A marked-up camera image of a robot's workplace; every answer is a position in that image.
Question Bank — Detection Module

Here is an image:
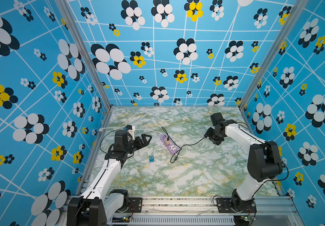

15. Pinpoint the pink usb charger cube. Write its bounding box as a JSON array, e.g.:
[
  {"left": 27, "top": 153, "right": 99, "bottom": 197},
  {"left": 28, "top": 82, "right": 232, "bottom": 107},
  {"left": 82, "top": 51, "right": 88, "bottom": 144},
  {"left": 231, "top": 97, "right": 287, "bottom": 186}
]
[{"left": 163, "top": 135, "right": 171, "bottom": 145}]

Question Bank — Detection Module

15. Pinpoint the purple power strip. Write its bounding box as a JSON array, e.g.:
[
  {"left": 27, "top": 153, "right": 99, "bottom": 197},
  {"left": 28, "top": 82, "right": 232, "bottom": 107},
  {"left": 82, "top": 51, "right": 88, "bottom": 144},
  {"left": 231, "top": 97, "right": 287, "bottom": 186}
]
[{"left": 160, "top": 134, "right": 178, "bottom": 155}]

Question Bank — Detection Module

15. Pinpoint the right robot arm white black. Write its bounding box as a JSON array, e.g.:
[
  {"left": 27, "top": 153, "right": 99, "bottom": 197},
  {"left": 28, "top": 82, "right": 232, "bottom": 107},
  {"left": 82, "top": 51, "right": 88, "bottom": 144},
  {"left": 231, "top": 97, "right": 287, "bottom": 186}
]
[{"left": 204, "top": 113, "right": 284, "bottom": 212}]

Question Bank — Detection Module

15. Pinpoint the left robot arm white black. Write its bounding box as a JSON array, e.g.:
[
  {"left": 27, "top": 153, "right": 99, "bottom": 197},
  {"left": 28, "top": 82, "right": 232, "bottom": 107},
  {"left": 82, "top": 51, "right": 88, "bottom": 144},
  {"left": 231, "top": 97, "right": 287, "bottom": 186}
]
[{"left": 66, "top": 130, "right": 152, "bottom": 226}]

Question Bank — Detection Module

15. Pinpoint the blue mp3 player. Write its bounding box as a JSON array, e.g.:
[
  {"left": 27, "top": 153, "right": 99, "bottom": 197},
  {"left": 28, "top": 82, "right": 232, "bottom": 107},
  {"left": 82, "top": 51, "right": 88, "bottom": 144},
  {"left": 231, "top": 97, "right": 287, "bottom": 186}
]
[{"left": 149, "top": 155, "right": 155, "bottom": 163}]

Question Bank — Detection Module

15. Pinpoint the left green circuit board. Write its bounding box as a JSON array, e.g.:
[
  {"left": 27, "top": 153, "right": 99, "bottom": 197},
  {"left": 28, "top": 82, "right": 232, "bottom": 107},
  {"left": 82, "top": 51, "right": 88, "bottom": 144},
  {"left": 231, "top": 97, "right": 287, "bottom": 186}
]
[{"left": 111, "top": 216, "right": 132, "bottom": 224}]

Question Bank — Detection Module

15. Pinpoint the green circuit board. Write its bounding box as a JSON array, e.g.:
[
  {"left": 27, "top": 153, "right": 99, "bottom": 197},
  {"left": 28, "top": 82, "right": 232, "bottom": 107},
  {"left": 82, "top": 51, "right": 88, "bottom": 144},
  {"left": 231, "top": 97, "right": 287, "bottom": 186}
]
[
  {"left": 111, "top": 216, "right": 132, "bottom": 224},
  {"left": 234, "top": 216, "right": 250, "bottom": 226}
]

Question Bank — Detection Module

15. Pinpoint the right green circuit board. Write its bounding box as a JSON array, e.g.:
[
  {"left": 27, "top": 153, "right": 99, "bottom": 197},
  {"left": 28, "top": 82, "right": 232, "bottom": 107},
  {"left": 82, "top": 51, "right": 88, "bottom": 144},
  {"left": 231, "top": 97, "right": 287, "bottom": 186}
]
[{"left": 234, "top": 216, "right": 250, "bottom": 226}]

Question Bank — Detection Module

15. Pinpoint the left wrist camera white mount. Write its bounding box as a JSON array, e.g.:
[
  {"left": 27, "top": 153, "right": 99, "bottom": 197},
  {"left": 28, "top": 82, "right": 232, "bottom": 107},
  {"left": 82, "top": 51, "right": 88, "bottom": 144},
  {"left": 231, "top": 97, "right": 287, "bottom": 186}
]
[{"left": 125, "top": 125, "right": 136, "bottom": 140}]

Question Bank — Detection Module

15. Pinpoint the white power strip cord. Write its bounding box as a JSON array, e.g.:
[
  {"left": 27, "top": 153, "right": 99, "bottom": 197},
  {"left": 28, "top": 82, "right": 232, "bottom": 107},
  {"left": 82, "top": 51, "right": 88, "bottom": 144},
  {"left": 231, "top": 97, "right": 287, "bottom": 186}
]
[{"left": 98, "top": 107, "right": 188, "bottom": 158}]

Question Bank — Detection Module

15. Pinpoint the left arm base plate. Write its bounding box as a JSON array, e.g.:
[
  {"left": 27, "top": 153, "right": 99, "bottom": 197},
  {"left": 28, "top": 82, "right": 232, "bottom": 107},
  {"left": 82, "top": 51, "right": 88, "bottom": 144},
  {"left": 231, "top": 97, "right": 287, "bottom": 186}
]
[{"left": 123, "top": 197, "right": 143, "bottom": 213}]

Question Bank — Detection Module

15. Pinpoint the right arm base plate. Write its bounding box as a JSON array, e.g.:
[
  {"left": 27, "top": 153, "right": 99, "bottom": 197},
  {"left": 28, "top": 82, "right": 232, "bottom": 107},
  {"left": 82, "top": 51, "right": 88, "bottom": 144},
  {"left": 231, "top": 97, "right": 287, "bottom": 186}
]
[{"left": 214, "top": 197, "right": 257, "bottom": 214}]

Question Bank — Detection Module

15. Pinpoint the aluminium front rail frame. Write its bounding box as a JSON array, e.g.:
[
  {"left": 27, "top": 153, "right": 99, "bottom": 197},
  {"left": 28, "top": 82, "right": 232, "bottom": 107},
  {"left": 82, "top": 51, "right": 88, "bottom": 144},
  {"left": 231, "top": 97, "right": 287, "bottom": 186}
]
[{"left": 108, "top": 196, "right": 304, "bottom": 226}]

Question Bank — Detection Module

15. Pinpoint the left aluminium corner post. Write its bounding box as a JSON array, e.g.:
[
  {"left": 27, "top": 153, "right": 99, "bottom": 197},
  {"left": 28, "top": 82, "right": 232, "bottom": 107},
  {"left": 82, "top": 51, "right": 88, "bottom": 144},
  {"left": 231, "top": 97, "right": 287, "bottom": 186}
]
[{"left": 56, "top": 0, "right": 112, "bottom": 111}]

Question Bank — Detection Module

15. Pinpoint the aluminium corner post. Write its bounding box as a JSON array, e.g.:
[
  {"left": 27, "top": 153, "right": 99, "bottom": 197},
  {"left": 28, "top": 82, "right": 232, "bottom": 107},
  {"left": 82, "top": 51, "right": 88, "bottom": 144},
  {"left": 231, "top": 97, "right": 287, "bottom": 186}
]
[
  {"left": 239, "top": 0, "right": 308, "bottom": 112},
  {"left": 56, "top": 0, "right": 112, "bottom": 111}
]

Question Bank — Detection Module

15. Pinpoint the right aluminium corner post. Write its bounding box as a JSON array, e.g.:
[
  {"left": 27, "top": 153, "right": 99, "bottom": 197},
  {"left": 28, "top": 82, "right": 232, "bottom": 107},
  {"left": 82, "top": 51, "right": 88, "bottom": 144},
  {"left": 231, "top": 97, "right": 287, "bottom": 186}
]
[{"left": 239, "top": 0, "right": 308, "bottom": 112}]

